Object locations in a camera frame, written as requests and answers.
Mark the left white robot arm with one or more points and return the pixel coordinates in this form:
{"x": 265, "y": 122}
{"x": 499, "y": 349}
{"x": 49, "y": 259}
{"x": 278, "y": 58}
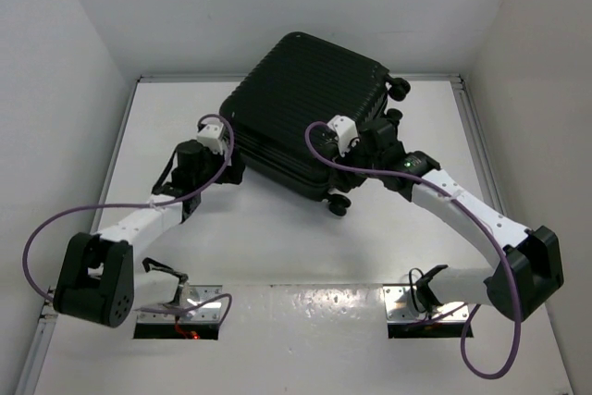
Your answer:
{"x": 107, "y": 274}

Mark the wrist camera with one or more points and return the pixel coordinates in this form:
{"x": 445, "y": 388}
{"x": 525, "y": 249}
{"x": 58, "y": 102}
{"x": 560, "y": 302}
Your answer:
{"x": 212, "y": 137}
{"x": 346, "y": 133}

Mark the black hard-shell suitcase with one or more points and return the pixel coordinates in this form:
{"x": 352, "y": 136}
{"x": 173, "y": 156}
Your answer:
{"x": 301, "y": 80}

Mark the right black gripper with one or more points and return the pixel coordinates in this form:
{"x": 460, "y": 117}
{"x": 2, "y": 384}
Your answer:
{"x": 344, "y": 178}

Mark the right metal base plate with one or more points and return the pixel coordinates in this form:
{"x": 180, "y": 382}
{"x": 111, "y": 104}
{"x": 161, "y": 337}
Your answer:
{"x": 403, "y": 307}

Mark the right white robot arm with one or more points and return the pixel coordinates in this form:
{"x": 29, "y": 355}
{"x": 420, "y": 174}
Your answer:
{"x": 523, "y": 264}

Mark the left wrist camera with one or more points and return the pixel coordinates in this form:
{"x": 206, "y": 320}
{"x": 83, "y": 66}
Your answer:
{"x": 212, "y": 137}

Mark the metal base plate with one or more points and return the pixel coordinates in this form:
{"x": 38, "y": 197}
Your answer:
{"x": 403, "y": 307}
{"x": 204, "y": 310}

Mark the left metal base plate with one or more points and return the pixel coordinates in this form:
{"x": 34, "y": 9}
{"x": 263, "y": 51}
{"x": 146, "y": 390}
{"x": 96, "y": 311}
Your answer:
{"x": 204, "y": 310}

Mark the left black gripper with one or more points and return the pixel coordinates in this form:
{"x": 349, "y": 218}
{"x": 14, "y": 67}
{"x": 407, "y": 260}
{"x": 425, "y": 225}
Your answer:
{"x": 231, "y": 173}

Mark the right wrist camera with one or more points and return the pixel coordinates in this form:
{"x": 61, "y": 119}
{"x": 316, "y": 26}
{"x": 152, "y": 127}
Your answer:
{"x": 346, "y": 133}

